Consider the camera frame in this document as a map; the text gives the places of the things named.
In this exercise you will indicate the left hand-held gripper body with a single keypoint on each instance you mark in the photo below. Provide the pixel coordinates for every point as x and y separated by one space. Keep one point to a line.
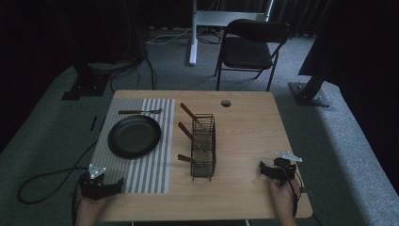
92 185

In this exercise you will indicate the person's right hand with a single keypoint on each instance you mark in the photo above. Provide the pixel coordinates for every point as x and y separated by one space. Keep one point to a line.
284 197

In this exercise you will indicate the black plate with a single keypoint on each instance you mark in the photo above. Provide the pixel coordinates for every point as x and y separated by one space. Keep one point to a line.
134 136

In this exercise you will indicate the black stand base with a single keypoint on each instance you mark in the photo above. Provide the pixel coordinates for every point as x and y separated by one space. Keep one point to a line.
309 92
85 86

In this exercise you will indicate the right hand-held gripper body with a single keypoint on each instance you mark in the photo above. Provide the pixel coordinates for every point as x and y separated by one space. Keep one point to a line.
284 168

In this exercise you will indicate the person's left hand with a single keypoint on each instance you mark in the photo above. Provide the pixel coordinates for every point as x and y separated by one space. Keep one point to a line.
89 212

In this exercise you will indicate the striped grey placemat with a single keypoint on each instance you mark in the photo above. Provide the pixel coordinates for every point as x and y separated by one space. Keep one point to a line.
138 146

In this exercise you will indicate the black folding chair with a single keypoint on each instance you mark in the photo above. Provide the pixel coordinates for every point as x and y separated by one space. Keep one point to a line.
249 51

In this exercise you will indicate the white desk frame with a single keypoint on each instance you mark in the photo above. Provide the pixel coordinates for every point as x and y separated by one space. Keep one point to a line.
219 22

